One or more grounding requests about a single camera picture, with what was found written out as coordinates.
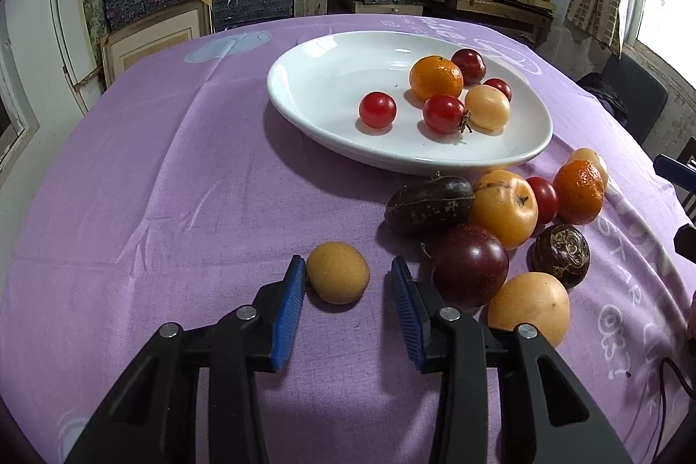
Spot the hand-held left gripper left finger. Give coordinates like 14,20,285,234
64,254,308,464

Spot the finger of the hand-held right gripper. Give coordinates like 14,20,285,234
652,154,696,190
673,223,696,258

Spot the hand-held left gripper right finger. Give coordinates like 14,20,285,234
390,254,634,464

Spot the small brown longan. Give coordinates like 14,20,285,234
305,241,371,305

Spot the dark purple plum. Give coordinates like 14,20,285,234
421,223,510,310

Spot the yellow round pear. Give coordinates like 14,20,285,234
569,147,609,187

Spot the large mandarin orange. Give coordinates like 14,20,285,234
553,160,606,226

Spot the dark purple passion fruit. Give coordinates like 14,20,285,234
384,175,475,234

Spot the large yellow pear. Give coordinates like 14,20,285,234
487,272,572,348

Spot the dark brown water chestnut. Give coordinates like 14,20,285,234
531,224,591,289

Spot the yellow pepino melon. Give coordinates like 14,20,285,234
468,169,539,250

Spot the red cherry tomato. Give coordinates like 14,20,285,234
358,91,398,130
483,78,513,102

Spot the yellow pear with brown marks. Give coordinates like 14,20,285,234
464,84,512,135

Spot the red tomato with dried stem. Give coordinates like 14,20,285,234
422,94,473,135

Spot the dark red plum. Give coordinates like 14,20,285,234
451,49,487,84

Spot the small mandarin orange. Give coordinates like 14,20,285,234
409,55,465,102

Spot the white oval plate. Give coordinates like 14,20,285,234
266,30,554,176

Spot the black chair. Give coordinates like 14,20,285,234
614,53,669,144

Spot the dark cloth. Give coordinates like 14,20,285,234
577,73,632,122

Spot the purple printed tablecloth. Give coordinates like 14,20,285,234
0,14,696,464

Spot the white door panel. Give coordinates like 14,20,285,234
49,0,104,111

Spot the black cable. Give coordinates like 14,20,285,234
652,358,696,464

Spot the wooden picture frame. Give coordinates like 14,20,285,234
99,0,214,87

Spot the window with white frame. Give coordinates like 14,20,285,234
0,40,40,171

